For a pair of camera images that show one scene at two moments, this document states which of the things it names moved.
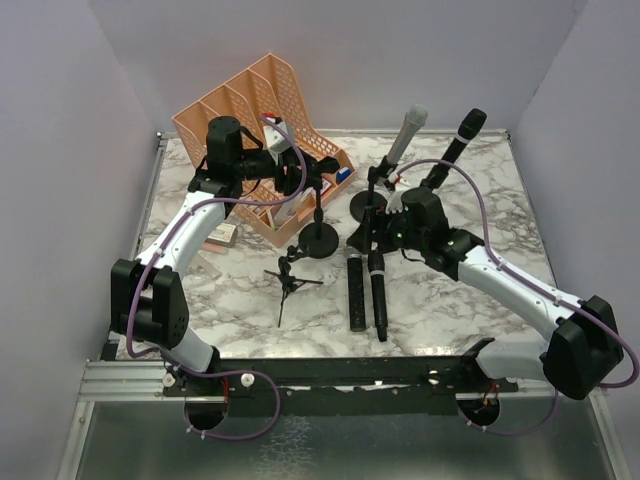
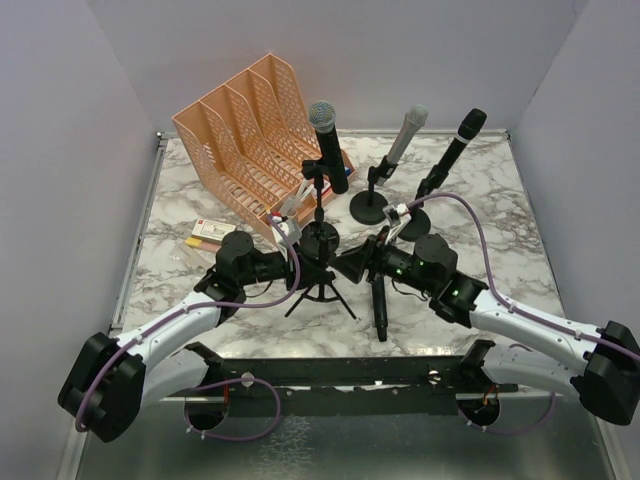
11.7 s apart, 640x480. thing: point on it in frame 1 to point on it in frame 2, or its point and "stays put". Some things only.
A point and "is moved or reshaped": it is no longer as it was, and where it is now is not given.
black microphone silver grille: x=356 y=292 to x=322 y=117
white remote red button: x=222 y=236 stays put
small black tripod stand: x=290 y=282 is moved or reshaped
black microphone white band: x=376 y=265 stays put
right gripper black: x=376 y=226 to x=372 y=257
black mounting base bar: x=338 y=386 stays put
